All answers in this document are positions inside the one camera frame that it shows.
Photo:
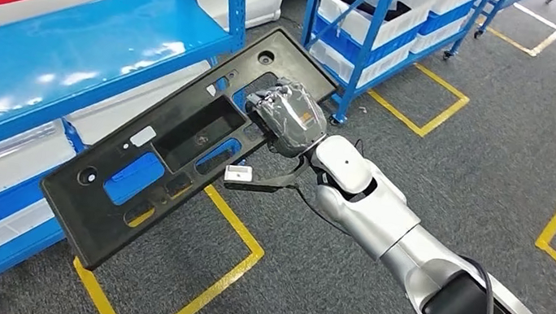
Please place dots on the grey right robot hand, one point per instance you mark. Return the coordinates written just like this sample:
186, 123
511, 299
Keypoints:
291, 119

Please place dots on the black plastic panel part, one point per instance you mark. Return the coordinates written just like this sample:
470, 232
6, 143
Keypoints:
83, 226

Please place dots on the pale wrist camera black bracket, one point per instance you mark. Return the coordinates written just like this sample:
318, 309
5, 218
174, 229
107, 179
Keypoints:
237, 173

